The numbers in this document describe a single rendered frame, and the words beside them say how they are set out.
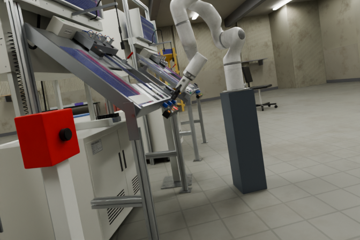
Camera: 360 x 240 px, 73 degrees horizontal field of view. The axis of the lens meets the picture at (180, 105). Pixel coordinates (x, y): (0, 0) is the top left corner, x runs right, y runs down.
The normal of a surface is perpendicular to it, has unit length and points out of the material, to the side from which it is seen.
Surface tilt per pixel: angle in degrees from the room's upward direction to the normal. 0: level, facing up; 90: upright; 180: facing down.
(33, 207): 90
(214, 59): 90
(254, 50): 90
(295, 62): 90
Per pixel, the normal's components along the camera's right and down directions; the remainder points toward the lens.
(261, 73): 0.16, 0.05
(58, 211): -0.20, 0.11
